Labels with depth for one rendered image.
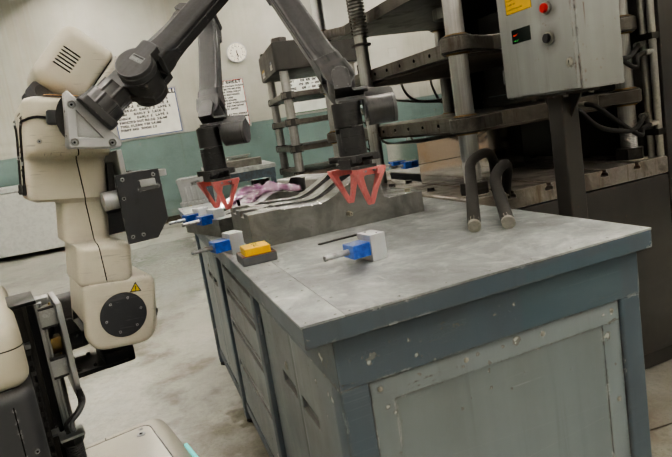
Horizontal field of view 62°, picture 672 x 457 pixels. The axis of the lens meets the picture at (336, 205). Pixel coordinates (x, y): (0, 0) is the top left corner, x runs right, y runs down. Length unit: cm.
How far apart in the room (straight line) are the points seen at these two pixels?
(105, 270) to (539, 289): 93
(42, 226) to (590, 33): 726
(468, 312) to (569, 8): 92
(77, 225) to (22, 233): 676
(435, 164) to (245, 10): 693
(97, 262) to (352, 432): 72
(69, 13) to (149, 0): 110
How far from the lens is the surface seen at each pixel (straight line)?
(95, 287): 138
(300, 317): 87
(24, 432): 127
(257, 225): 143
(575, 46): 162
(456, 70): 182
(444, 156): 226
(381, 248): 113
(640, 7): 234
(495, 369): 106
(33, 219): 810
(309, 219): 146
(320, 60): 116
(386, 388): 95
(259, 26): 889
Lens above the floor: 108
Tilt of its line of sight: 8 degrees down
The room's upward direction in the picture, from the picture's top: 9 degrees counter-clockwise
